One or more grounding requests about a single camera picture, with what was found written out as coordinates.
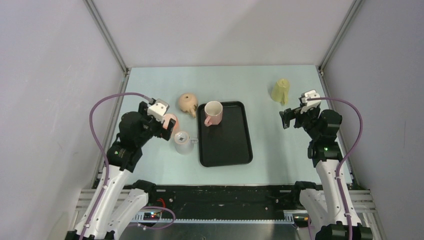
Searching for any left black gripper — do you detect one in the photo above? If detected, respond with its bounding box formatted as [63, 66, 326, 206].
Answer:
[136, 101, 175, 147]

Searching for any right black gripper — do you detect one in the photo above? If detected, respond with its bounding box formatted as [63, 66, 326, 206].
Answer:
[279, 103, 321, 140]

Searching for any yellow mug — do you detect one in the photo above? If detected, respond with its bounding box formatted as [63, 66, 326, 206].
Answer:
[271, 78, 291, 105]

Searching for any pink mug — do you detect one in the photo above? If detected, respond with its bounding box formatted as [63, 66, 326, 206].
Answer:
[204, 101, 223, 127]

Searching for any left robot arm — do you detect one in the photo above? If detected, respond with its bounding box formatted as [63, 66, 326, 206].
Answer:
[65, 99, 176, 240]

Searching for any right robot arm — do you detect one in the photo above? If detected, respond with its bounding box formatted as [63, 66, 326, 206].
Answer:
[279, 106, 374, 240]

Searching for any clear glass mug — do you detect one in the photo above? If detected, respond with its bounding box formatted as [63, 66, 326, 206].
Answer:
[173, 131, 199, 155]

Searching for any orange translucent cup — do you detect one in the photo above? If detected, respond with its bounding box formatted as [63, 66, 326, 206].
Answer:
[163, 113, 180, 136]

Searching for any black rectangular tray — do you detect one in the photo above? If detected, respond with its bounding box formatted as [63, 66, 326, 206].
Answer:
[197, 101, 253, 168]

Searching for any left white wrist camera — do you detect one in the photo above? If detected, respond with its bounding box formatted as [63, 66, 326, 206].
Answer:
[147, 98, 170, 124]

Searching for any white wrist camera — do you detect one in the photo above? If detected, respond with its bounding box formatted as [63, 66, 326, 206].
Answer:
[299, 89, 321, 114]
[147, 98, 170, 124]

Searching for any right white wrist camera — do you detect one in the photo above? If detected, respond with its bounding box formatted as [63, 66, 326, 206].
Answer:
[299, 89, 321, 114]

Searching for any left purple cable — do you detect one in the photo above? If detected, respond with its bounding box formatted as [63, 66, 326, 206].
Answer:
[78, 92, 177, 240]

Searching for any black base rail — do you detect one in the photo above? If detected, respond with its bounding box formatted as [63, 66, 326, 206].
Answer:
[125, 184, 319, 221]

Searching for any aluminium frame rail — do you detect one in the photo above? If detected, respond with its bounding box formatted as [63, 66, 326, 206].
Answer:
[75, 188, 377, 225]

